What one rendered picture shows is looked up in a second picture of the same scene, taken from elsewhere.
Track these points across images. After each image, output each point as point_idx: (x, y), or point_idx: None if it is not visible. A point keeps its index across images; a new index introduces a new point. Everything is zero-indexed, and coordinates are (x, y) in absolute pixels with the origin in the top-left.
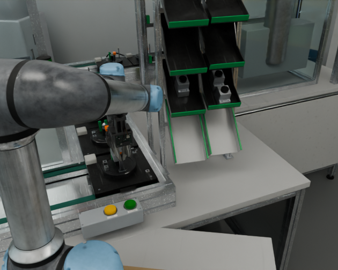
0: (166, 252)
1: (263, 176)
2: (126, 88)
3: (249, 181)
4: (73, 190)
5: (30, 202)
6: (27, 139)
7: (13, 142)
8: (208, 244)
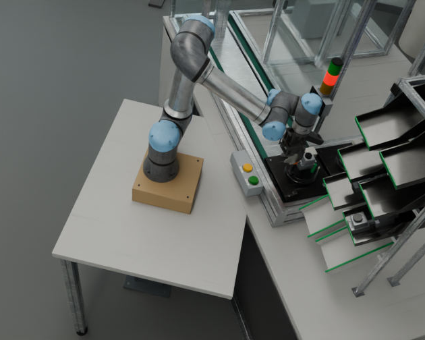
0: (220, 214)
1: (321, 319)
2: (231, 94)
3: (312, 301)
4: (280, 150)
5: (175, 86)
6: None
7: None
8: (227, 245)
